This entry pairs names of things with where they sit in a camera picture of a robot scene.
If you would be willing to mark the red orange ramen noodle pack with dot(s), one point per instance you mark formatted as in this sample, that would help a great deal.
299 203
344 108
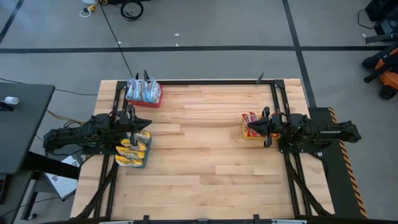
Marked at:
245 130
253 115

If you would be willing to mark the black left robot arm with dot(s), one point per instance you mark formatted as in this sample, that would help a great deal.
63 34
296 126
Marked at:
77 133

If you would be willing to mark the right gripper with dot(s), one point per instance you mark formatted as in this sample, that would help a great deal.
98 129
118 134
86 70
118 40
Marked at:
273 126

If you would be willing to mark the black base plate hazard stripes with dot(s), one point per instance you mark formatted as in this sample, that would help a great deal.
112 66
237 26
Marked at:
339 186

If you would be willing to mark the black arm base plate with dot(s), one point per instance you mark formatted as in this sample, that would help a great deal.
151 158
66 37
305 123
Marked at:
99 152

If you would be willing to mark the orange black wheeled machine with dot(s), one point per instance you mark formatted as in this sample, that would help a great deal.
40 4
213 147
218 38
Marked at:
388 74

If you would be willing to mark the dark grey desk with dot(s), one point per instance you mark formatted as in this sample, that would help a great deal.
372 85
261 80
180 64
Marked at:
25 133

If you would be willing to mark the pink plastic bin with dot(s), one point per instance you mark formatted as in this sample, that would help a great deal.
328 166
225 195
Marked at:
146 104

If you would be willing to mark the white paper booklet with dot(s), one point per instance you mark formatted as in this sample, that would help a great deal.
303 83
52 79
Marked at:
63 183

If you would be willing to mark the small white bottle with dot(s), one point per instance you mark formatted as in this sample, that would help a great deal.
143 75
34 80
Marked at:
12 100

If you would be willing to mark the yellow plastic bin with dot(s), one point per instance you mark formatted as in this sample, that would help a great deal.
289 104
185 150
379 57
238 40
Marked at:
253 137

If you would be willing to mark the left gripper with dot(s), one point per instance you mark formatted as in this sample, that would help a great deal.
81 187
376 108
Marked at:
127 123

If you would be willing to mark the black aluminium table frame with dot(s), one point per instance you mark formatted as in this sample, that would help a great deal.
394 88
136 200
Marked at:
217 82

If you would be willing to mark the black equipment pile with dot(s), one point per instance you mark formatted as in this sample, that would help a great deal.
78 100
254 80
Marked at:
385 12

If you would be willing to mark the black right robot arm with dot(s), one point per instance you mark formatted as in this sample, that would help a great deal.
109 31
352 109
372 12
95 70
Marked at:
335 132

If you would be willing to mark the black frame clamp lever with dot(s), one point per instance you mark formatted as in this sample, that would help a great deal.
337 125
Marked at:
146 75
260 78

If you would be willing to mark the yellow creamy chicken ramen pack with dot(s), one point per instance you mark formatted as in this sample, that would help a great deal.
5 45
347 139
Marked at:
144 136
129 161
141 147
130 153

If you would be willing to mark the teal plastic bin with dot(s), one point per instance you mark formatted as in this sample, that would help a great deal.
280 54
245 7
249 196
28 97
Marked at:
148 152

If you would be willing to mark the white label strip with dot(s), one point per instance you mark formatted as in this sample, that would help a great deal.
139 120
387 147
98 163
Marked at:
116 222
289 221

